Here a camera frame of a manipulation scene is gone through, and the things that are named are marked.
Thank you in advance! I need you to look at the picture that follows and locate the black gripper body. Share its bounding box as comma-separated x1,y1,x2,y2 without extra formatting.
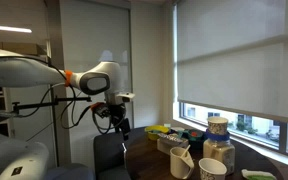
105,101,127,126

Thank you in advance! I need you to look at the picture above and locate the beige mug cup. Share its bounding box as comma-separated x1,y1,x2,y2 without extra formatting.
169,146,196,180

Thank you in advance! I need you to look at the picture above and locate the brown patterned paper cup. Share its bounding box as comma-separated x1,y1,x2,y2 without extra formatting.
206,116,230,136

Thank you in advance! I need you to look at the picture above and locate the white patterned paper cup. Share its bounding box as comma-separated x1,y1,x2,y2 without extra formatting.
198,157,228,180

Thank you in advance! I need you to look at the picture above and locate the dark grey chair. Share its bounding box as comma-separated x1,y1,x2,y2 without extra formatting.
93,126,149,180

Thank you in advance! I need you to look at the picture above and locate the yellow bowl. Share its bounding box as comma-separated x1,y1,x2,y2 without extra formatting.
144,124,170,141

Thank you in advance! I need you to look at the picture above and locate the white rectangular box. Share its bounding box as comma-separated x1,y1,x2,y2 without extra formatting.
156,133,190,156

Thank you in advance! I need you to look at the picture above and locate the small white bowl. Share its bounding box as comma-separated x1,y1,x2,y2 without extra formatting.
170,126,186,137

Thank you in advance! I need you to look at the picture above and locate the beige spoon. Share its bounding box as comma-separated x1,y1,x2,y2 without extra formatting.
180,144,192,160

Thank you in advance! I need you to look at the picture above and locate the blue grey cushion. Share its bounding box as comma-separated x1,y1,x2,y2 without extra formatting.
44,162,96,180

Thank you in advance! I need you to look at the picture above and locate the dark teal bowl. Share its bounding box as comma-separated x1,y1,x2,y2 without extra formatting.
183,128,207,150

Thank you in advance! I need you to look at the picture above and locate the narrow grey roller blind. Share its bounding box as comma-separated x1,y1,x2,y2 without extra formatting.
59,0,132,101

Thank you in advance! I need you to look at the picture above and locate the clear jar blue lid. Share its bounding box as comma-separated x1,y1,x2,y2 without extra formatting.
202,129,236,176

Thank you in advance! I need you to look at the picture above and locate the large grey roller blind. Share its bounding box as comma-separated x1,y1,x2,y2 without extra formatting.
175,0,288,126

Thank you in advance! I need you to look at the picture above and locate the ceiling strip light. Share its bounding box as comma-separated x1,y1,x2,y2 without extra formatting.
0,23,33,34

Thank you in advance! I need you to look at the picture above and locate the green white packet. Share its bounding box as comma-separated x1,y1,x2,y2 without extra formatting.
241,168,278,180

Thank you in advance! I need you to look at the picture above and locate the black wrist camera orange mount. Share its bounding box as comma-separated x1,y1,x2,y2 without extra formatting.
90,102,113,120

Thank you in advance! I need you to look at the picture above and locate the orange strap on arm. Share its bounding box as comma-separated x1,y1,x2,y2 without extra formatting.
64,69,74,88

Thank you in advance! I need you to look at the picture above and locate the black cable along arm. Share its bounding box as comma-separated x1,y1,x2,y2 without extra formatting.
15,54,72,118

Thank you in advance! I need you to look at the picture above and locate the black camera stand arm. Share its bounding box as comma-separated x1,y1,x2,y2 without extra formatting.
12,95,93,116

